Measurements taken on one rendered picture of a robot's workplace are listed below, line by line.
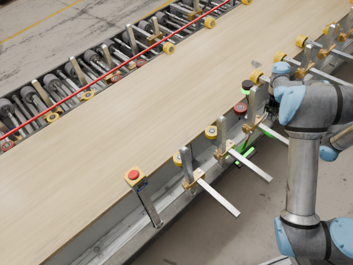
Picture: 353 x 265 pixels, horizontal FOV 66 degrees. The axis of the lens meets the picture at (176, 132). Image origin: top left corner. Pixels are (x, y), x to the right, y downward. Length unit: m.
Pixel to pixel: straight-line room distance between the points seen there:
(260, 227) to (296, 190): 1.41
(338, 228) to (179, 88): 1.27
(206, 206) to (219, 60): 1.16
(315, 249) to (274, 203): 1.43
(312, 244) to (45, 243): 1.15
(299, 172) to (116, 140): 1.10
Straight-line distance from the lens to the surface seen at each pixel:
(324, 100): 0.85
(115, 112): 1.83
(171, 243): 2.26
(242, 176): 2.46
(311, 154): 0.88
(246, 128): 1.65
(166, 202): 1.69
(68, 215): 1.52
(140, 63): 2.16
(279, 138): 1.64
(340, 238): 0.98
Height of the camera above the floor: 2.14
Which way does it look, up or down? 50 degrees down
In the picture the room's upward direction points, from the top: 12 degrees counter-clockwise
